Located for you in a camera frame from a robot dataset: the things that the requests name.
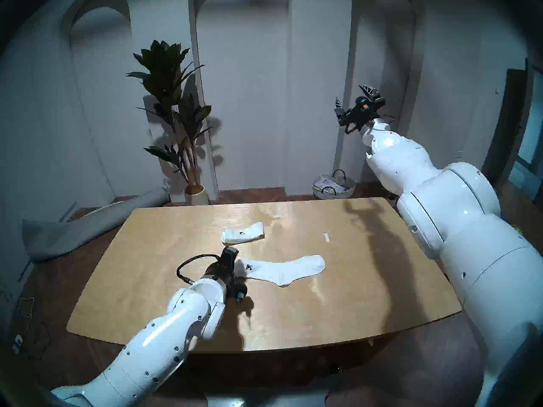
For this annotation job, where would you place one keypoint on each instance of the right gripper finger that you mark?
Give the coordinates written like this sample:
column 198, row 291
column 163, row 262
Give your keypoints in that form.
column 370, row 91
column 339, row 106

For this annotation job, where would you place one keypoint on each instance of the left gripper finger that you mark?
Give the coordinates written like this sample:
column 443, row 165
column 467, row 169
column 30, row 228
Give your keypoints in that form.
column 230, row 254

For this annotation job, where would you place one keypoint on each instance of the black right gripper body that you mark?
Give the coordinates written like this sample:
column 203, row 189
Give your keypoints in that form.
column 360, row 111

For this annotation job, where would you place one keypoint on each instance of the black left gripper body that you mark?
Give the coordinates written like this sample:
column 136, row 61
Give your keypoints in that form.
column 227, row 279

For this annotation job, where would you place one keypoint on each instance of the white sock with black logo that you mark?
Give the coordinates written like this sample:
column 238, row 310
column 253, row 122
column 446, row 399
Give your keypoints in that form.
column 284, row 270
column 242, row 234

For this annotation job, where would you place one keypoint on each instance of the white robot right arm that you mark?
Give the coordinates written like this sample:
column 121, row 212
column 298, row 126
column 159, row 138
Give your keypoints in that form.
column 458, row 224

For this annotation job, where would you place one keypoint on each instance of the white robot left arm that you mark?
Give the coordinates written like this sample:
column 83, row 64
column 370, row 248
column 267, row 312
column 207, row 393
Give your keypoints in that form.
column 169, row 334

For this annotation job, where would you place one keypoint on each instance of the white plant pot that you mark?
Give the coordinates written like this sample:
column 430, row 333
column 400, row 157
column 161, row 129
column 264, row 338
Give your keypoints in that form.
column 196, row 196

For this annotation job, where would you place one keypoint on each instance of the magazine in basket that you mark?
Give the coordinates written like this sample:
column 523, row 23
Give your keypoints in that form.
column 330, row 185

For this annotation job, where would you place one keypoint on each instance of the dark door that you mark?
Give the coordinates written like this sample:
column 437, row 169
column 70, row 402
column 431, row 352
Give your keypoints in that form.
column 505, row 126

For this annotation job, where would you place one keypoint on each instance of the rolled grey carpet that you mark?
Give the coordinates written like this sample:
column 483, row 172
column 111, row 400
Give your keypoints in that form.
column 80, row 228

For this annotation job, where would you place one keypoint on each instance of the tall green leafy plant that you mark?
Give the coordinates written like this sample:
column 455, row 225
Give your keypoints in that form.
column 167, row 84

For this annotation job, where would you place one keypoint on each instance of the white power strip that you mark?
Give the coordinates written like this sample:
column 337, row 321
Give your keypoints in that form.
column 16, row 344

